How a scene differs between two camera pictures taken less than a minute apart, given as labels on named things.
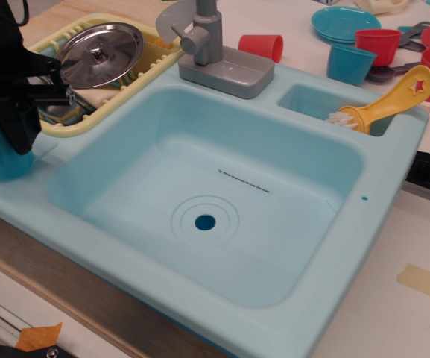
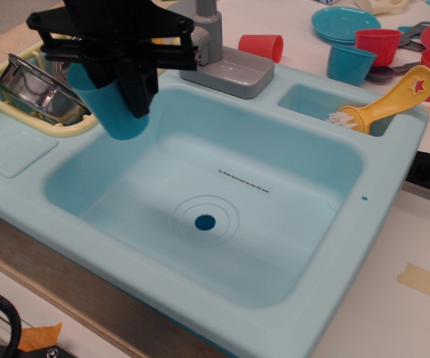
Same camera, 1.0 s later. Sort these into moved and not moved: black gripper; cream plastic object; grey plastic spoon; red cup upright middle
Moved: black gripper
Not moved: grey plastic spoon; red cup upright middle; cream plastic object
